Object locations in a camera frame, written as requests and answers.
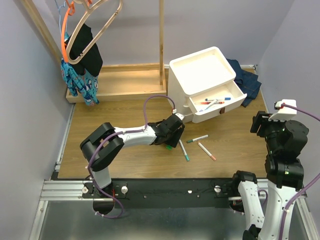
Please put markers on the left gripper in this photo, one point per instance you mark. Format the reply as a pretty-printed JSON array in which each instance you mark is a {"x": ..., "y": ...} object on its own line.
[{"x": 173, "y": 142}]

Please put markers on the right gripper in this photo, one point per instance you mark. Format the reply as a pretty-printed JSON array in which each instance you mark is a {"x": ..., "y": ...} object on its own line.
[{"x": 257, "y": 119}]

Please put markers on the green black highlighter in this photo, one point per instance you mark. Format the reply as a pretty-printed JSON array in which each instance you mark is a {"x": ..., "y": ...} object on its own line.
[{"x": 169, "y": 147}]

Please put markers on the blue tip white marker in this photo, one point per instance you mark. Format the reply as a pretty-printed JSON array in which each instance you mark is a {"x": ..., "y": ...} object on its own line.
[{"x": 218, "y": 99}]

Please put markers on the red white marker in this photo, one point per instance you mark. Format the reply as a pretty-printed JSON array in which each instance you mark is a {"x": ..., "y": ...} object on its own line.
[{"x": 209, "y": 102}]

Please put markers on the white drawer cabinet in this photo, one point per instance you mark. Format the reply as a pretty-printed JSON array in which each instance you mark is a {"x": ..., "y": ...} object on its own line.
[{"x": 205, "y": 74}]

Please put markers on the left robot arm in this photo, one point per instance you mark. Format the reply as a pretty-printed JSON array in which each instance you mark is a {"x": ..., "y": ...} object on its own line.
[{"x": 103, "y": 145}]

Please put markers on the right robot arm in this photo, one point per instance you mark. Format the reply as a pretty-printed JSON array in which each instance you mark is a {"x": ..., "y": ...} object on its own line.
[{"x": 285, "y": 138}]

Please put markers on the green cap white marker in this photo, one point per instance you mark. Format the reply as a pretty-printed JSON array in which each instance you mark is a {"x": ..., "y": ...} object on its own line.
[{"x": 197, "y": 139}]

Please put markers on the teal tip white marker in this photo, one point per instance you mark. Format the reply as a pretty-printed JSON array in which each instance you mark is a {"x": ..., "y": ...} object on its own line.
[{"x": 184, "y": 151}]

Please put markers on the orange tip white marker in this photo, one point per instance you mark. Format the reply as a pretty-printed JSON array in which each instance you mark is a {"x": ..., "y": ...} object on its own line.
[{"x": 206, "y": 151}]

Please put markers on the folded denim jeans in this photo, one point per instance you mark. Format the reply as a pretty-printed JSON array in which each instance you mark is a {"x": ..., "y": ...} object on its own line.
[{"x": 246, "y": 81}]

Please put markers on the wooden clothes rack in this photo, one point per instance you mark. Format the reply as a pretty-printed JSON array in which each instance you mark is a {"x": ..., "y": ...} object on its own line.
[{"x": 116, "y": 82}]

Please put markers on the blue patterned garment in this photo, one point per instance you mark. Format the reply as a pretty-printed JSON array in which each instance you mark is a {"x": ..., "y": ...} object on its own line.
[{"x": 82, "y": 78}]

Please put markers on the orange hanger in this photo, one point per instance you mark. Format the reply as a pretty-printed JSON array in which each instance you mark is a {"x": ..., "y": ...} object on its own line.
[{"x": 69, "y": 12}]

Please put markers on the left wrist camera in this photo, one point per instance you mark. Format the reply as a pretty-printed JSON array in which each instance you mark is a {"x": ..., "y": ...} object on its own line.
[{"x": 180, "y": 116}]

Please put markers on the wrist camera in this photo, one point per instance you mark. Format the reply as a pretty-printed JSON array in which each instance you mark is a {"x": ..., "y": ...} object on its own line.
[
  {"x": 283, "y": 110},
  {"x": 180, "y": 116}
]

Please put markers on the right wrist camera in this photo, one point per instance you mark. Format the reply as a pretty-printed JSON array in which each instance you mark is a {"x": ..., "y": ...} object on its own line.
[{"x": 283, "y": 110}]

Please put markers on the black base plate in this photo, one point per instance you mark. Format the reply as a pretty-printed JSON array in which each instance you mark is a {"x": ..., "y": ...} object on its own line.
[{"x": 165, "y": 193}]

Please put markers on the aluminium frame rail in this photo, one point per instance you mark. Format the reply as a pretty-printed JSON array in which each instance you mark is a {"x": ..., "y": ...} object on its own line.
[{"x": 55, "y": 190}]

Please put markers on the blue wire hanger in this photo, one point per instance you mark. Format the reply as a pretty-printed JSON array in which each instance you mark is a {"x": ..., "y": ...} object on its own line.
[{"x": 59, "y": 8}]

